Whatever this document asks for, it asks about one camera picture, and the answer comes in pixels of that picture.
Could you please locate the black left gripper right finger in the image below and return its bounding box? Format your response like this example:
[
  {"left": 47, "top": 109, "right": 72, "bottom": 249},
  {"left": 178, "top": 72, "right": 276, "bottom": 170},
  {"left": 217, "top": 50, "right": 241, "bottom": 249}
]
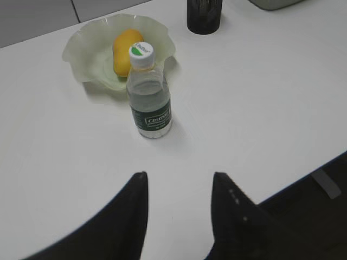
[{"left": 207, "top": 172, "right": 298, "bottom": 259}]

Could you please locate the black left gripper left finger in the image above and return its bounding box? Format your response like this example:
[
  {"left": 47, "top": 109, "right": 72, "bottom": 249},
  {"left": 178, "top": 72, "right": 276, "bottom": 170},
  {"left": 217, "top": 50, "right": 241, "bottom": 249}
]
[{"left": 28, "top": 171, "right": 149, "bottom": 259}]

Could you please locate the clear water bottle green label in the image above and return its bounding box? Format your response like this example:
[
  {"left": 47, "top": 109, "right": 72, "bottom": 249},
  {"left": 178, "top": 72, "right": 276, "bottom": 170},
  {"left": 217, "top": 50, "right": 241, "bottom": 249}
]
[{"left": 126, "top": 42, "right": 172, "bottom": 139}]

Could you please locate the yellow mango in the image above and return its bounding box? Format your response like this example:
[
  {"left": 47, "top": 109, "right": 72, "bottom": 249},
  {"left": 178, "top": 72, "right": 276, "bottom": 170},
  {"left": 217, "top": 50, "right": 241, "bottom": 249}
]
[{"left": 112, "top": 29, "right": 144, "bottom": 77}]

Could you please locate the frosted green wavy plate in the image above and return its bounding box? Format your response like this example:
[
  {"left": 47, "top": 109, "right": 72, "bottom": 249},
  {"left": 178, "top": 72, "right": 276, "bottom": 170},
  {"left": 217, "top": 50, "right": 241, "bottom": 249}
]
[{"left": 62, "top": 14, "right": 176, "bottom": 92}]

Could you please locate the black mesh pen holder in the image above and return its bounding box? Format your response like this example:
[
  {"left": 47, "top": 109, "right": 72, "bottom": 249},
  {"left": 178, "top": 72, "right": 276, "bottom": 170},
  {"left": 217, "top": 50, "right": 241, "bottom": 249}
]
[{"left": 187, "top": 0, "right": 222, "bottom": 35}]

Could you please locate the light green plastic basket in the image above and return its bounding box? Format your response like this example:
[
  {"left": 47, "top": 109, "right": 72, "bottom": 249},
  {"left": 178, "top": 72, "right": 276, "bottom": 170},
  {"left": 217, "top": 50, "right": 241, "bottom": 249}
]
[{"left": 249, "top": 0, "right": 303, "bottom": 11}]

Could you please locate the grey table leg bracket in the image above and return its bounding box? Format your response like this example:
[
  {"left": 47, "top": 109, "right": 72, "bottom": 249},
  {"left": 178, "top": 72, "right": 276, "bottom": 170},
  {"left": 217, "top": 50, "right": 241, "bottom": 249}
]
[{"left": 311, "top": 169, "right": 342, "bottom": 200}]

